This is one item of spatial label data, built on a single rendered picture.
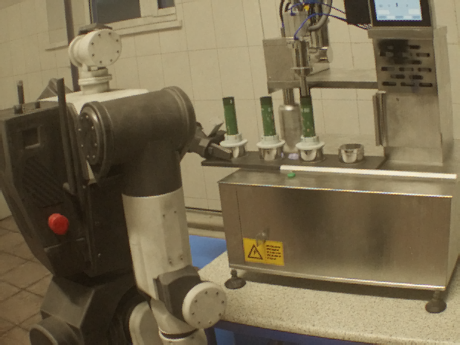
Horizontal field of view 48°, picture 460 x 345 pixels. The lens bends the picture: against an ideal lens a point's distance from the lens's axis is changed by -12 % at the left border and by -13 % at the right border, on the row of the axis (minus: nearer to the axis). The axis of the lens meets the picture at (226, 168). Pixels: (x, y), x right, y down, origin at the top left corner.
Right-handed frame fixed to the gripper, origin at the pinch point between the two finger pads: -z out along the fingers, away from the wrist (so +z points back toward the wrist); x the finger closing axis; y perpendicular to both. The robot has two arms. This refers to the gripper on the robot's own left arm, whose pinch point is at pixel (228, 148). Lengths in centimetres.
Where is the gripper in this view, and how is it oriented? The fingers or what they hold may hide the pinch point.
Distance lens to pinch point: 155.3
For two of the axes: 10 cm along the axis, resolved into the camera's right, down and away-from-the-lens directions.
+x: -5.2, 2.9, -8.0
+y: 1.0, -9.1, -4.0
